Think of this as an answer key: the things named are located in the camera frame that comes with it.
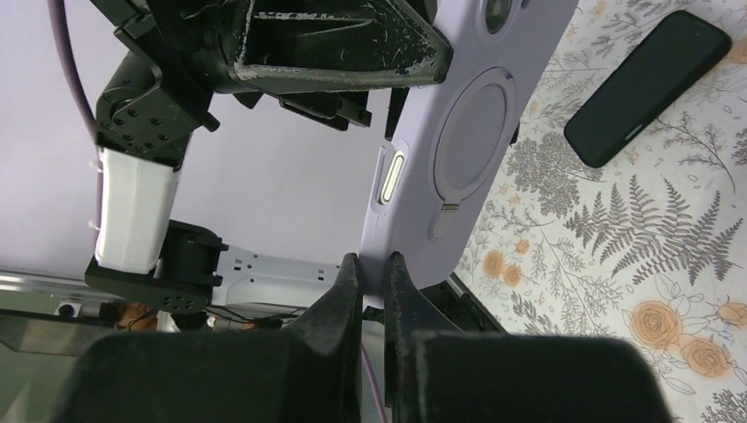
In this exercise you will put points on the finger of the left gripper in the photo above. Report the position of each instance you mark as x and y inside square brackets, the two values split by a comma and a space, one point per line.
[339, 110]
[334, 46]

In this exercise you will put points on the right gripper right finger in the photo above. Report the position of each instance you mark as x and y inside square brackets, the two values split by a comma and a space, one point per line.
[436, 372]

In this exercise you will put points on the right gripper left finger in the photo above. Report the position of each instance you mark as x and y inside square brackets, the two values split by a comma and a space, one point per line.
[307, 371]

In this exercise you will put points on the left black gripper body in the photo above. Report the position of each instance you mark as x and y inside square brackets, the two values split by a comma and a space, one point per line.
[180, 54]

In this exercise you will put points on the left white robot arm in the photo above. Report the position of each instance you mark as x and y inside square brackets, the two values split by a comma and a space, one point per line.
[140, 253]

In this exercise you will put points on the floral table mat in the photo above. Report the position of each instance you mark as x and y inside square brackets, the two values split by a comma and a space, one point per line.
[650, 248]

